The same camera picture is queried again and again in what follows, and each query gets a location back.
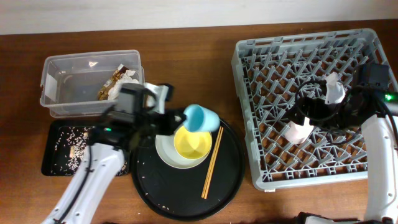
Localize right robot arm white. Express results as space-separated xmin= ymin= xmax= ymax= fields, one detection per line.
xmin=286 ymin=63 xmax=397 ymax=223

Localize brown snack wrapper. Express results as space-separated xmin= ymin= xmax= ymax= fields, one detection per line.
xmin=97 ymin=64 xmax=127 ymax=100

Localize round black serving tray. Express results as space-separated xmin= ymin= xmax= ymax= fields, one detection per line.
xmin=130 ymin=119 xmax=245 ymax=222

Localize grey round plate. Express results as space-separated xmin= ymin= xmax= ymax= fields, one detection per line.
xmin=155 ymin=135 xmax=209 ymax=169

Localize clear plastic waste bin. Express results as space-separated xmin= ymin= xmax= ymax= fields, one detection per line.
xmin=40 ymin=50 xmax=144 ymax=118

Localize wooden chopstick right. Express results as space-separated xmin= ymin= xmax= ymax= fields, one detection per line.
xmin=203 ymin=126 xmax=224 ymax=200

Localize food scraps and shells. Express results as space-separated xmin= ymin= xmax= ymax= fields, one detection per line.
xmin=51 ymin=126 xmax=128 ymax=174

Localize grey dishwasher rack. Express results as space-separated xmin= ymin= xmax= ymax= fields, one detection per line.
xmin=231 ymin=29 xmax=388 ymax=192

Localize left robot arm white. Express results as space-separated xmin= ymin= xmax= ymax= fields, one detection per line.
xmin=44 ymin=83 xmax=186 ymax=223

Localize white napkin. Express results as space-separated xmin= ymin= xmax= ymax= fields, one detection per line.
xmin=108 ymin=70 xmax=139 ymax=100

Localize yellow bowl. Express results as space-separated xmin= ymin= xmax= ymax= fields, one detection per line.
xmin=174 ymin=126 xmax=212 ymax=160

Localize blue plastic cup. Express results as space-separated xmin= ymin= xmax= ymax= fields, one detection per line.
xmin=183 ymin=104 xmax=220 ymax=133

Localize black rectangular tray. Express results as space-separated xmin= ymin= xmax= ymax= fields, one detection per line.
xmin=40 ymin=119 xmax=134 ymax=177

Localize pink plastic cup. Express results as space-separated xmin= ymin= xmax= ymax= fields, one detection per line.
xmin=284 ymin=117 xmax=314 ymax=144

